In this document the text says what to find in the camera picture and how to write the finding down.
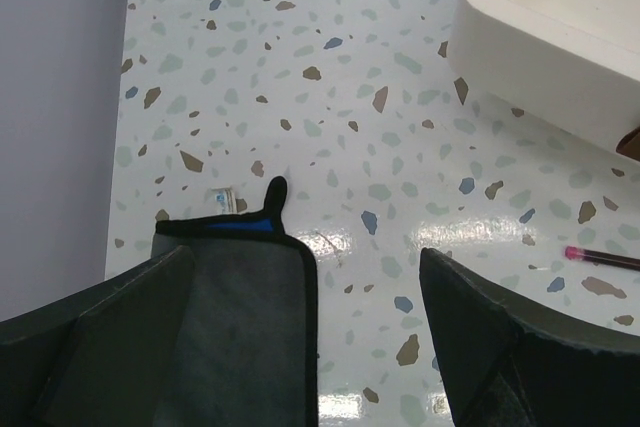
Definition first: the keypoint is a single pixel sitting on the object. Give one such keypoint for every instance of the cream bottom drawer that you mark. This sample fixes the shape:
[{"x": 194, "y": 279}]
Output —
[{"x": 571, "y": 63}]

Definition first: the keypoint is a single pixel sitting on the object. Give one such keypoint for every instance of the black mat with blue trim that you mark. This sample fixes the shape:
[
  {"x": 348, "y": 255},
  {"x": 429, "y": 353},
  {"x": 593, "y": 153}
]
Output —
[{"x": 246, "y": 353}]

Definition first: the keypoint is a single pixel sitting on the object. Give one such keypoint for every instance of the dark red pen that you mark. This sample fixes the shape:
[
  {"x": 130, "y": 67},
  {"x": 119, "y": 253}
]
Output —
[{"x": 597, "y": 257}]

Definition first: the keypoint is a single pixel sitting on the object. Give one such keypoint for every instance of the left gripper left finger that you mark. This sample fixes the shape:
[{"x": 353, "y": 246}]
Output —
[{"x": 98, "y": 357}]

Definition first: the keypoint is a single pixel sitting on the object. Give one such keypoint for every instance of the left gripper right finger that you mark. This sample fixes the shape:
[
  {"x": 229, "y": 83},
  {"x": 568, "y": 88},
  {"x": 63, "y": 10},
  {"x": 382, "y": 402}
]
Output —
[{"x": 506, "y": 360}]

